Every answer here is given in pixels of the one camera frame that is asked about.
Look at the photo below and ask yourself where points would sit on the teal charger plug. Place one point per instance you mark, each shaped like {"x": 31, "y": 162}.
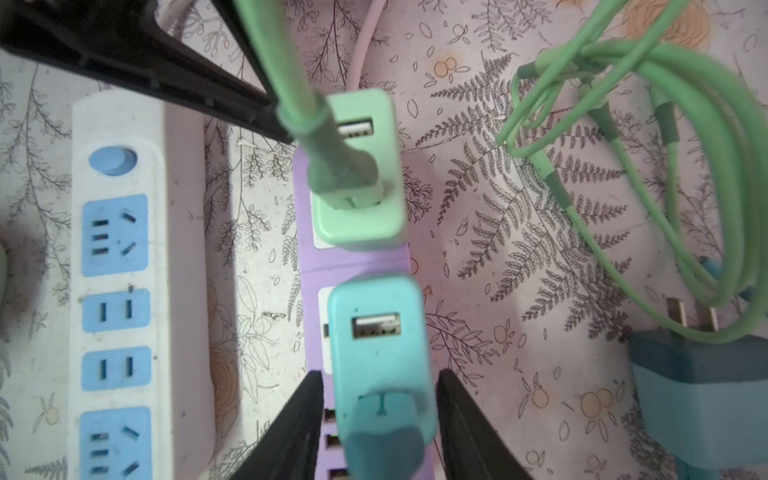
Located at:
{"x": 386, "y": 411}
{"x": 706, "y": 404}

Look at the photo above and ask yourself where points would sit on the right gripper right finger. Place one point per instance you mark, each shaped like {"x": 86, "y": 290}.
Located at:
{"x": 471, "y": 447}

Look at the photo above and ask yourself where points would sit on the purple power strip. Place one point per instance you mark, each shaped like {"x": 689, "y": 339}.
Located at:
{"x": 322, "y": 268}

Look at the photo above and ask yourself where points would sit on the green charger plug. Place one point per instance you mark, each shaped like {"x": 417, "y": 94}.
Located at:
{"x": 355, "y": 171}

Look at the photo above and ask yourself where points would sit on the white blue power strip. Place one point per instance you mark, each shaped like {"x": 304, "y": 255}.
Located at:
{"x": 141, "y": 400}

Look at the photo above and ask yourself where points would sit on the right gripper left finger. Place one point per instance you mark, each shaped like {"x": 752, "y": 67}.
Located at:
{"x": 289, "y": 449}

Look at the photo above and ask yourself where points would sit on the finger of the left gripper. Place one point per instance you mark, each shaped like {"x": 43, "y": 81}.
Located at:
{"x": 121, "y": 43}

